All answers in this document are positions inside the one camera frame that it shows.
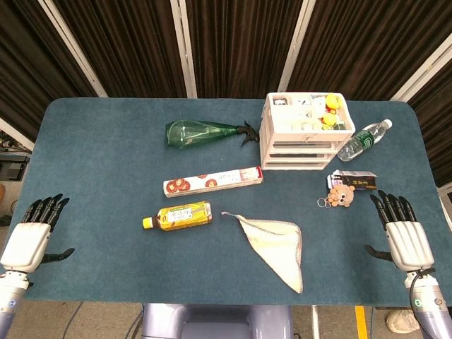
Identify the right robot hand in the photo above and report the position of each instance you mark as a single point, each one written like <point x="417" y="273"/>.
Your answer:
<point x="409" y="243"/>

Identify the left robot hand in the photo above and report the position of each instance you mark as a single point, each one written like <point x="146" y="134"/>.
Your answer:
<point x="26" y="243"/>

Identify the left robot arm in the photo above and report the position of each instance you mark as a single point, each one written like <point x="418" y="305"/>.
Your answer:
<point x="10" y="303"/>

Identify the white drawer organizer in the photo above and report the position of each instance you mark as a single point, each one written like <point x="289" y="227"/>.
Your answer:
<point x="300" y="135"/>

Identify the black electronic equipment box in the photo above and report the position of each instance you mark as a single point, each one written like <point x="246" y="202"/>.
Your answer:
<point x="12" y="169"/>

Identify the white sneaker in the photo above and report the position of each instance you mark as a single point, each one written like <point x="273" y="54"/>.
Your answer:
<point x="400" y="321"/>

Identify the clear water bottle green label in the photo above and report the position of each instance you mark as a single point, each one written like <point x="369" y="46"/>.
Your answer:
<point x="363" y="140"/>

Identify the blue felt table cover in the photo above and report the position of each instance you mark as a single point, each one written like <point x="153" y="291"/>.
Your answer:
<point x="106" y="159"/>

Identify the cream woven dish cloth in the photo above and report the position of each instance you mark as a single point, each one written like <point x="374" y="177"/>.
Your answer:
<point x="279" y="243"/>

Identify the yellow duck toy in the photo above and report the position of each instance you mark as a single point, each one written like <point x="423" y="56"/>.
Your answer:
<point x="329" y="120"/>
<point x="332" y="101"/>

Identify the yellow label tea bottle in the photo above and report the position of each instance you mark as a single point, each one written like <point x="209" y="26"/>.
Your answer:
<point x="180" y="215"/>

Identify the long white cling film box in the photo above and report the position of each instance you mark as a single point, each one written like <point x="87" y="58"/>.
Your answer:
<point x="212" y="182"/>

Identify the green plastic spray bottle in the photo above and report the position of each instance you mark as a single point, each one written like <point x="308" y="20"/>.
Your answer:
<point x="190" y="133"/>

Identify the lilac robot torso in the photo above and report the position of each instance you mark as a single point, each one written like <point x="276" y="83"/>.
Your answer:
<point x="219" y="321"/>

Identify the white partition frame post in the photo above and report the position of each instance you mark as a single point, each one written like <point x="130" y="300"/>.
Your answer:
<point x="423" y="67"/>
<point x="296" y="46"/>
<point x="183" y="49"/>
<point x="16" y="135"/>
<point x="74" y="49"/>

